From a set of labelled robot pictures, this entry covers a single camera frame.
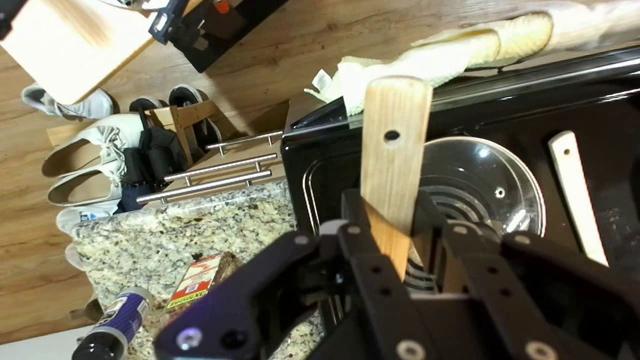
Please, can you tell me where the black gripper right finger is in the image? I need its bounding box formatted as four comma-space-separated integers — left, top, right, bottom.
416, 192, 640, 360

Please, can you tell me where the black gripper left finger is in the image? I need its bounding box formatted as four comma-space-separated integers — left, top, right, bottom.
155, 191, 437, 360

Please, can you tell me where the brown wooden spoon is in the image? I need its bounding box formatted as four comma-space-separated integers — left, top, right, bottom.
358, 77, 437, 282

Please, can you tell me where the black electric stove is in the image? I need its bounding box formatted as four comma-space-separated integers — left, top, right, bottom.
279, 47, 640, 360

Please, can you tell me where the pale wooden spatula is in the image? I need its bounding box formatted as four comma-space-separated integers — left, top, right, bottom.
546, 130, 611, 269

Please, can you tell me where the yellow and white towel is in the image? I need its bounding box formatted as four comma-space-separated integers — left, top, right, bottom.
304, 0, 640, 117

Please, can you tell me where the black shoe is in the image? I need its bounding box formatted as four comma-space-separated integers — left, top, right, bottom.
167, 82, 227, 146

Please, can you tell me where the white shoe with blue print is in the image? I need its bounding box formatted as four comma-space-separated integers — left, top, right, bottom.
55, 198, 123, 237

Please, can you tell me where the white slip-on shoe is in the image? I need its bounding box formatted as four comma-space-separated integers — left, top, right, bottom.
40, 112, 147, 179
46, 162, 126, 209

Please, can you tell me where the grey sneaker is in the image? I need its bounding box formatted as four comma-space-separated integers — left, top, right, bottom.
18, 82, 121, 122

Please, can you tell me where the robot mounting cart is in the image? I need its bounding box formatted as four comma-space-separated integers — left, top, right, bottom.
0, 0, 289, 109

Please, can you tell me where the steel drawer handle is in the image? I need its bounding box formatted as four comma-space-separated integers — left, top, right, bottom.
206, 130, 286, 154
162, 150, 281, 185
136, 169, 277, 207

